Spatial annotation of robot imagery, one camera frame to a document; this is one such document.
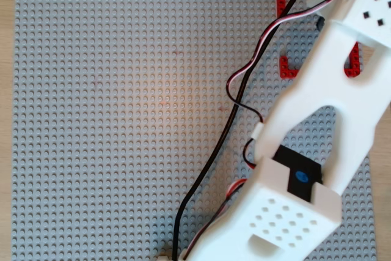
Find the grey Lego baseplate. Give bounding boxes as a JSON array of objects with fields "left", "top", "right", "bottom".
[{"left": 11, "top": 0, "right": 375, "bottom": 261}]

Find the red L-shaped Lego corner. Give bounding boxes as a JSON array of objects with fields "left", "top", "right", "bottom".
[
  {"left": 279, "top": 55, "right": 302, "bottom": 79},
  {"left": 276, "top": 0, "right": 299, "bottom": 19},
  {"left": 343, "top": 43, "right": 364, "bottom": 78}
]

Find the red white black servo cable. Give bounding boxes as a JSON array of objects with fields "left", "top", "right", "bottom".
[{"left": 183, "top": 0, "right": 367, "bottom": 261}]

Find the black camera cable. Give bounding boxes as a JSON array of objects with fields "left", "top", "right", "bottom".
[{"left": 171, "top": 0, "right": 324, "bottom": 261}]

